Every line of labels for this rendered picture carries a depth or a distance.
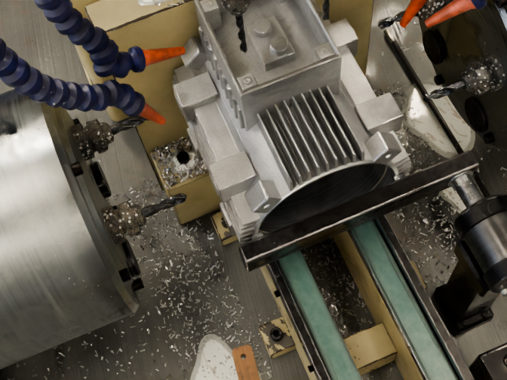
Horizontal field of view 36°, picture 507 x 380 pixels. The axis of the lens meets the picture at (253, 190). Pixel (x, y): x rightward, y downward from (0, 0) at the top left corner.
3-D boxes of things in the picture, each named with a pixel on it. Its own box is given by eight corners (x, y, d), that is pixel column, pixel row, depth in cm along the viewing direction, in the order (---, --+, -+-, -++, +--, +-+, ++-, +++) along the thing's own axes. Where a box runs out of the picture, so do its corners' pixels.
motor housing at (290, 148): (185, 131, 94) (155, 37, 76) (327, 75, 95) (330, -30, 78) (247, 274, 85) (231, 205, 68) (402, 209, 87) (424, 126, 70)
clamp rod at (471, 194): (447, 182, 79) (450, 173, 77) (465, 175, 79) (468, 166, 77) (487, 249, 76) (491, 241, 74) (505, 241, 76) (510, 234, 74)
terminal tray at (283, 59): (200, 44, 80) (189, 0, 74) (293, 8, 81) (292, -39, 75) (244, 136, 75) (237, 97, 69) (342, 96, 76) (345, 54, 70)
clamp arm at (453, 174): (462, 157, 81) (238, 251, 78) (468, 143, 78) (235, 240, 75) (479, 185, 79) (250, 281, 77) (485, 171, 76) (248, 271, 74)
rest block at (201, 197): (164, 188, 104) (146, 146, 93) (212, 169, 105) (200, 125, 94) (179, 226, 101) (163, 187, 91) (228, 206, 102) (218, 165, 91)
